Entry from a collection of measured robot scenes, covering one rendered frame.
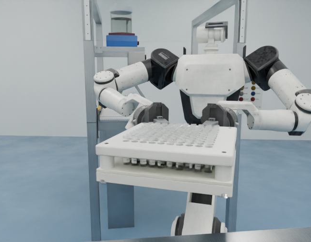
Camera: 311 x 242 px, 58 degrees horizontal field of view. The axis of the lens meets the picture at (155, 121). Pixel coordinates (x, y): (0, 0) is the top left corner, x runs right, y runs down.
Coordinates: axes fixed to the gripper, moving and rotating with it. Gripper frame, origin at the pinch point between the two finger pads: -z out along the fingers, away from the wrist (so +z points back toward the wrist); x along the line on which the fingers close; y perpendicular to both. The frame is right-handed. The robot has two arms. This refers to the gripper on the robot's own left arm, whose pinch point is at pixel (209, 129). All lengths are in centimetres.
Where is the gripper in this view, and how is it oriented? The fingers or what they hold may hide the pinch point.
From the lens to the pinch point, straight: 70.4
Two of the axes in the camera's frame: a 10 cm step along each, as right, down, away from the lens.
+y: -9.1, -0.6, 4.1
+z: 4.2, -1.2, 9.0
